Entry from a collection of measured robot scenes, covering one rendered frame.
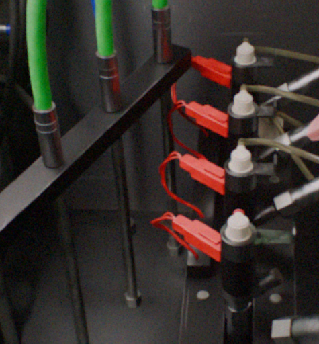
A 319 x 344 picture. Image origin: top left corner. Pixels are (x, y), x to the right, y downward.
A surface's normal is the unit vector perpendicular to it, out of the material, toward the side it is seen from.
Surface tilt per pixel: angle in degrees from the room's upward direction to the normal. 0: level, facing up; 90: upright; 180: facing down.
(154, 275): 0
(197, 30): 90
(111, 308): 0
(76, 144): 0
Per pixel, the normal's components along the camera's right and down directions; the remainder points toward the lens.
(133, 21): -0.09, 0.65
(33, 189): -0.05, -0.76
